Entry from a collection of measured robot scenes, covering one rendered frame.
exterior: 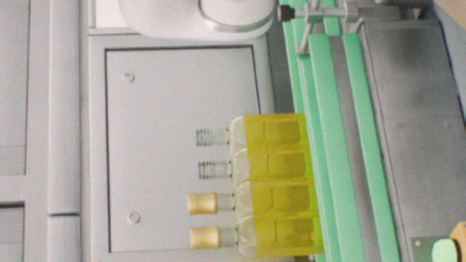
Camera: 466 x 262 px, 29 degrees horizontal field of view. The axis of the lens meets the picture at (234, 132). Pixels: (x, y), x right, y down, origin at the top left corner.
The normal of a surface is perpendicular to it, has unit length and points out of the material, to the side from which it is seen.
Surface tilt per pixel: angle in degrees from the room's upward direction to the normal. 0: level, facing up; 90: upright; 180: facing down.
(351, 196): 90
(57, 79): 90
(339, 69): 90
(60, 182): 90
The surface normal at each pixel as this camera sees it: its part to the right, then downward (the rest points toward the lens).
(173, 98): 0.08, -0.48
